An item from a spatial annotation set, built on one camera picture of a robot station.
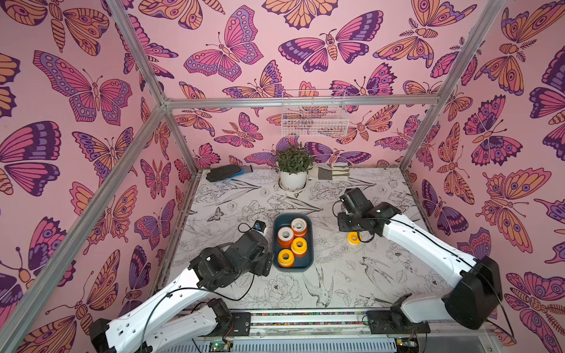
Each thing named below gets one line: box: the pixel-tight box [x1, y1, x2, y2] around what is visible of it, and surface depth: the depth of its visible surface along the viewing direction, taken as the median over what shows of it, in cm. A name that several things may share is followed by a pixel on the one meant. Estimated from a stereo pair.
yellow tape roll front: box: [290, 236, 308, 259], surface depth 89 cm
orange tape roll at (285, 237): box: [277, 226, 295, 249], surface depth 92 cm
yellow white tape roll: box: [277, 248, 295, 269], surface depth 87 cm
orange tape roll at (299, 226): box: [290, 217, 308, 239], surface depth 94 cm
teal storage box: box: [272, 213, 315, 273], surface depth 91 cm
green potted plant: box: [271, 141, 315, 176], surface depth 98 cm
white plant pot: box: [279, 171, 307, 191], surface depth 112 cm
